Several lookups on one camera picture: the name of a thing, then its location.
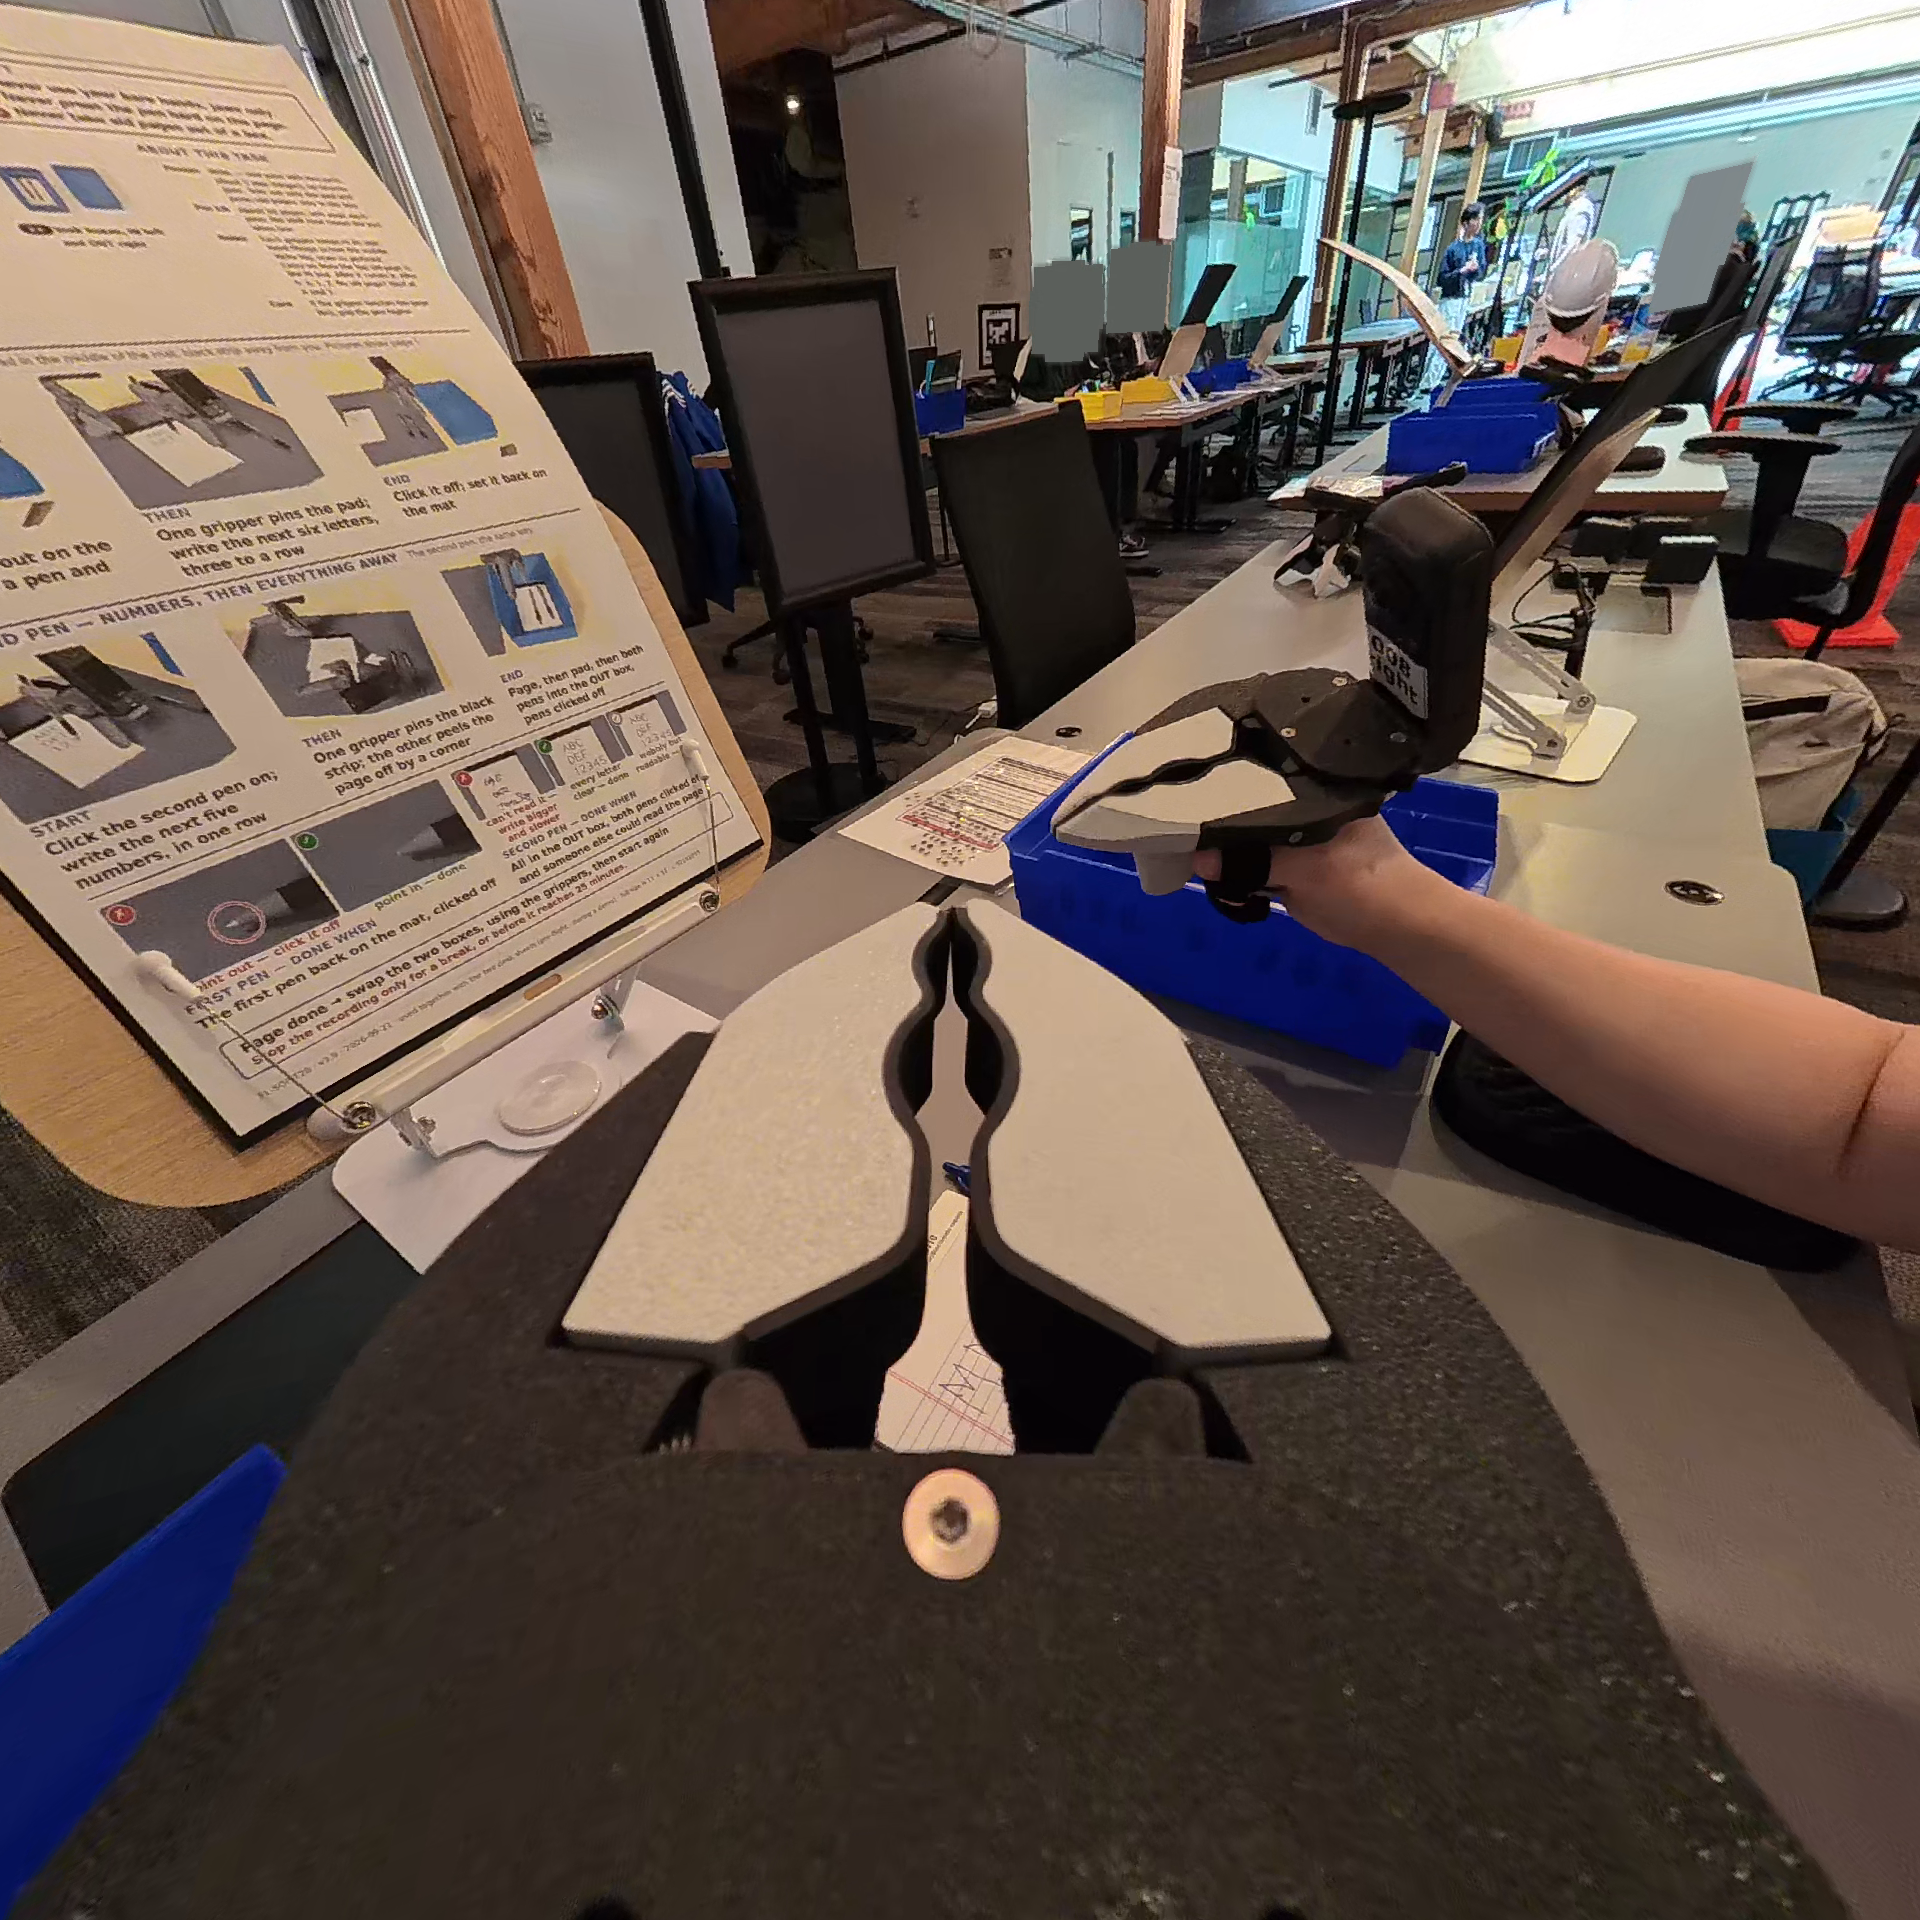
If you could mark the black white tool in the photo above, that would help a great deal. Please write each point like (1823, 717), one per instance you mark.
(1381, 493)

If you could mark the dark framed sign stand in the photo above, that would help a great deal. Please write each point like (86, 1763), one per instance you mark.
(615, 480)

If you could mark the person's right hand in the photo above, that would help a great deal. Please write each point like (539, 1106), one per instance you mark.
(1335, 877)

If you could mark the blue plastic bin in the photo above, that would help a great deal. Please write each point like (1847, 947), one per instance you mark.
(1470, 437)
(1200, 961)
(106, 1635)

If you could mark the white lined notepad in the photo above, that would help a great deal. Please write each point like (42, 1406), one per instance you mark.
(945, 1381)

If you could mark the blue jacket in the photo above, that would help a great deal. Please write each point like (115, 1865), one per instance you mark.
(702, 480)

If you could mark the black box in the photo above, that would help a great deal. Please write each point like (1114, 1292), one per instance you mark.
(1641, 552)

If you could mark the black armrest office chair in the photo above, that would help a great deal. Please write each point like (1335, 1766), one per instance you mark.
(1785, 524)

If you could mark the person's right forearm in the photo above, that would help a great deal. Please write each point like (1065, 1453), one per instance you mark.
(1651, 1049)

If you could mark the orange traffic cone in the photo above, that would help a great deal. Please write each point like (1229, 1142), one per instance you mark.
(1867, 593)

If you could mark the wooden document stand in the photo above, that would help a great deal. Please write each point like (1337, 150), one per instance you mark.
(90, 1109)

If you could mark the printed instruction sheet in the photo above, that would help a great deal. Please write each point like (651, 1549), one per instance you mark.
(299, 600)

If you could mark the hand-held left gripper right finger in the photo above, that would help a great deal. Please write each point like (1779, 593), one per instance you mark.
(1125, 1155)

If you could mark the white hard hat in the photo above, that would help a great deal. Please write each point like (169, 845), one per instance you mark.
(1583, 276)

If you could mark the black tilted document stand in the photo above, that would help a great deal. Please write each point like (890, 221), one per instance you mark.
(1590, 465)

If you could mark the yellow plastic bin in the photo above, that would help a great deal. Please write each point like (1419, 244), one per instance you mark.
(1144, 393)

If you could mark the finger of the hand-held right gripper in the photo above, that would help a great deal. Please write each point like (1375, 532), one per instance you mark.
(1200, 803)
(1178, 746)

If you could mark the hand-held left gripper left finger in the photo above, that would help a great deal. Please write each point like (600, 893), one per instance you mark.
(763, 1155)

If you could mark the grey backpack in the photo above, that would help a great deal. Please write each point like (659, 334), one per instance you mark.
(1809, 742)

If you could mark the grey framed sign stand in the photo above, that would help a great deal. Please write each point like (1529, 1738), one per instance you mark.
(819, 434)

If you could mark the dark teal desk mat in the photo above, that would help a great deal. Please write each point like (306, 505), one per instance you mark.
(166, 1440)

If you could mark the printed paper sheet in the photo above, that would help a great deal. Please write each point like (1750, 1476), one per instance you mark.
(975, 809)

